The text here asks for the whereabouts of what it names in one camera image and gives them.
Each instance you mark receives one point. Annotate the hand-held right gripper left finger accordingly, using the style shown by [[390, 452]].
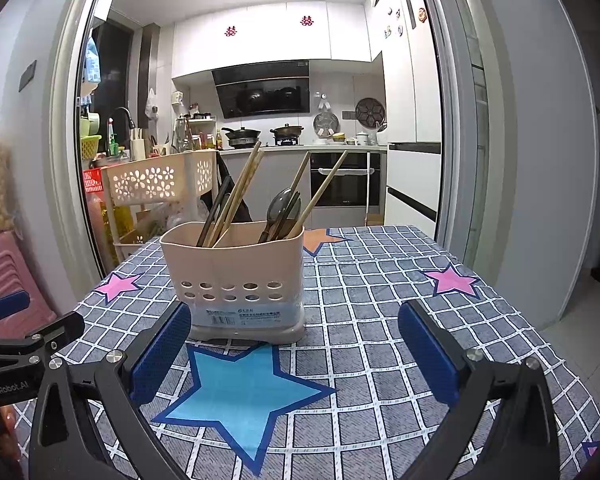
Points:
[[162, 350]]

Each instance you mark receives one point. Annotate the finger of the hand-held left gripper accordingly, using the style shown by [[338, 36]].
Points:
[[62, 330], [5, 306]]

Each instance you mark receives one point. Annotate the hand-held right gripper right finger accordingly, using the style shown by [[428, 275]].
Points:
[[430, 355]]

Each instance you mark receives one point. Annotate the beige utensil holder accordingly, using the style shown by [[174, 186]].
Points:
[[230, 280]]

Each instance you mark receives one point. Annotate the grey spoon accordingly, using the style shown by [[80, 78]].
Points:
[[221, 192]]

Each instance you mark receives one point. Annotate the dark plastic spoon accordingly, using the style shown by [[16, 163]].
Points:
[[293, 205], [279, 205]]

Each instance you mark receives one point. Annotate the pink star patch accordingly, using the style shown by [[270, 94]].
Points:
[[116, 286], [450, 280]]

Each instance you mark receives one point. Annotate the blue star patch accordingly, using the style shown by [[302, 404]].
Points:
[[235, 390]]

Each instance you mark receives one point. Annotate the grey checked tablecloth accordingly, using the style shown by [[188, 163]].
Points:
[[380, 285]]

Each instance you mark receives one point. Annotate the yellow oil bottles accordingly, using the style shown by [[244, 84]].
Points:
[[122, 222]]

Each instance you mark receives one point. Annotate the cardboard box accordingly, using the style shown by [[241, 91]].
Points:
[[375, 219]]

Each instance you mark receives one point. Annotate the red plastic basket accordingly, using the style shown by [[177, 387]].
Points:
[[93, 181]]

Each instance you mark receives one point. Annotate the beige flower-cutout trolley rack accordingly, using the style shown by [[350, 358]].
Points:
[[150, 180]]

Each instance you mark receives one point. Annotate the green plastic basket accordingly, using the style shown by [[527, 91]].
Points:
[[91, 147]]

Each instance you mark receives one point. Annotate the black built-in oven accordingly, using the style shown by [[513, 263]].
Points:
[[345, 180]]

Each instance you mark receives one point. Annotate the green spray bottle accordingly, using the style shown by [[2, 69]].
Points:
[[112, 140]]

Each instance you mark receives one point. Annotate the grey kitchen counter cabinet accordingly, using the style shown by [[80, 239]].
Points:
[[285, 170]]

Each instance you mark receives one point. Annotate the countertop spice rack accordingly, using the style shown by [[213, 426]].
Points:
[[197, 135]]

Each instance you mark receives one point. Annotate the black kitchen faucet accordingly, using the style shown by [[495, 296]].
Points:
[[125, 112]]

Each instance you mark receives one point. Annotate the black wok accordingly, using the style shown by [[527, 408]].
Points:
[[242, 136]]

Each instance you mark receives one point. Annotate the hanging white plastic bag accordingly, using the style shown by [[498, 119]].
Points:
[[152, 105]]

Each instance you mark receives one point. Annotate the black cooking pot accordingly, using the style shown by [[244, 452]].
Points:
[[287, 135]]

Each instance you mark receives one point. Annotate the round metal steamer rack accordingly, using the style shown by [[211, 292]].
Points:
[[326, 125]]

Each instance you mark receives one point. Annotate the hanging blue white bag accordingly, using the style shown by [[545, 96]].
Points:
[[91, 60]]

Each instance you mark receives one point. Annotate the white refrigerator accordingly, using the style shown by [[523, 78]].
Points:
[[410, 85]]

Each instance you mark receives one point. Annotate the black range hood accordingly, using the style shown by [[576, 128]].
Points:
[[262, 90]]

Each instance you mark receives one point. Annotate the red paper decoration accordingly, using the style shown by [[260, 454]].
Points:
[[230, 30], [306, 20]]

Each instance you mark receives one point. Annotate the white upper cabinets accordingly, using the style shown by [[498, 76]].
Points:
[[270, 40]]

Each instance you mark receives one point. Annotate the dark wall switch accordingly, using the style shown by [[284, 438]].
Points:
[[27, 75]]

